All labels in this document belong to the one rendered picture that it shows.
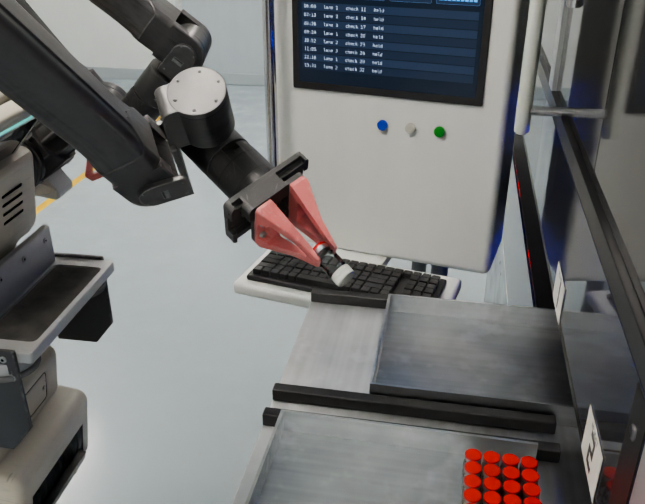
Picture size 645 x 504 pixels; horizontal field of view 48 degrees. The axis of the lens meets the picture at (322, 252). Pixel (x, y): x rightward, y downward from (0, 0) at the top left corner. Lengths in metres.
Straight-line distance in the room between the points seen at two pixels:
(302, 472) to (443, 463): 0.18
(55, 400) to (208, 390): 1.33
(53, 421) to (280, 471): 0.42
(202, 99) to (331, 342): 0.60
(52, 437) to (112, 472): 1.11
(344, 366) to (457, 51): 0.65
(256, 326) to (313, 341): 1.67
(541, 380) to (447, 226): 0.51
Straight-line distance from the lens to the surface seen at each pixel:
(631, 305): 0.72
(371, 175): 1.56
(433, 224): 1.56
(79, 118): 0.67
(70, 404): 1.27
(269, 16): 1.49
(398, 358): 1.16
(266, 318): 2.91
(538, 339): 1.25
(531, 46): 1.23
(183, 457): 2.32
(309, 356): 1.17
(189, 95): 0.71
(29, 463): 1.18
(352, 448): 1.00
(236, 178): 0.74
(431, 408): 1.04
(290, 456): 0.99
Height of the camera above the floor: 1.55
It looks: 27 degrees down
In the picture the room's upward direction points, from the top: straight up
